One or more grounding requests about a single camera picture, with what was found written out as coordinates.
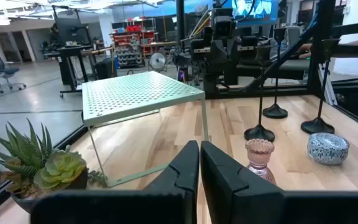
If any red parts bin shelf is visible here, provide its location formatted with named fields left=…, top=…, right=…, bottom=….
left=110, top=18, right=158, bottom=68

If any black computer monitor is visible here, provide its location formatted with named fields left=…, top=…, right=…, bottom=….
left=54, top=17, right=90, bottom=45

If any green perforated metal shelf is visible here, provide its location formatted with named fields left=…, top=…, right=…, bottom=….
left=81, top=70, right=210, bottom=189

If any black standing desk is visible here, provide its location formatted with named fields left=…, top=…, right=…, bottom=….
left=44, top=45, right=114, bottom=98

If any wall display screen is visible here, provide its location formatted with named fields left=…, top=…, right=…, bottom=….
left=231, top=0, right=280, bottom=26

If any round floor fan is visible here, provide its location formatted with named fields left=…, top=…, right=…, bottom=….
left=149, top=52, right=168, bottom=72

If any succulent plant in pot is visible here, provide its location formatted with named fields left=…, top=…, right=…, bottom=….
left=0, top=118, right=109, bottom=215

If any pink glass candle holder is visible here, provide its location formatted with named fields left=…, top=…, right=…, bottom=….
left=244, top=138, right=277, bottom=187

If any tall black candlestick holder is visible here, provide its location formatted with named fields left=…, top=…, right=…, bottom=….
left=262, top=27, right=289, bottom=119

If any black bin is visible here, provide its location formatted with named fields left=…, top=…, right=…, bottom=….
left=94, top=57, right=117, bottom=80

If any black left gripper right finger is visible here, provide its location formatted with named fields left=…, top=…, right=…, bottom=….
left=200, top=140, right=358, bottom=224

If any black cabinet with white labels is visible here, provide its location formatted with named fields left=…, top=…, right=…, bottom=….
left=333, top=83, right=358, bottom=125

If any short black candlestick holder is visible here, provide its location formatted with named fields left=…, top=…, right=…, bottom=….
left=243, top=45, right=276, bottom=143

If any blue leaf pattern candle tin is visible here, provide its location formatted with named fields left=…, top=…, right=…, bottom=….
left=306, top=132, right=351, bottom=166

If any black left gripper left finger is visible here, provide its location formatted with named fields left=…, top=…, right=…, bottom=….
left=30, top=139, right=200, bottom=224

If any medium black candlestick holder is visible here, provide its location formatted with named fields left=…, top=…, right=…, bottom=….
left=300, top=38, right=341, bottom=135

